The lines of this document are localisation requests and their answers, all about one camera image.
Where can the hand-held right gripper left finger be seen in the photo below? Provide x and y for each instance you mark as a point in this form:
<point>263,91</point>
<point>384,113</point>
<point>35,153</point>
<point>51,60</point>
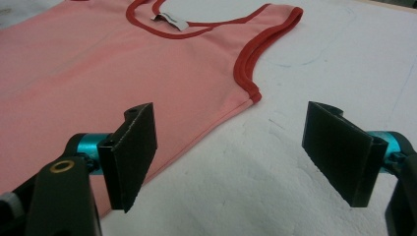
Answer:
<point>131,157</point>

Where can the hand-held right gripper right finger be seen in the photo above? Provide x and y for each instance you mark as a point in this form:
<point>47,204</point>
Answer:
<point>341,154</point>

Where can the pink tank top red trim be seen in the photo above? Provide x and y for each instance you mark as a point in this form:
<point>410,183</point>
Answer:
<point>131,72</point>

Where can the white foam sheet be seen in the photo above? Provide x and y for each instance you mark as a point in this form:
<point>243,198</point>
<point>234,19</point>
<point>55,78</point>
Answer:
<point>262,180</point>

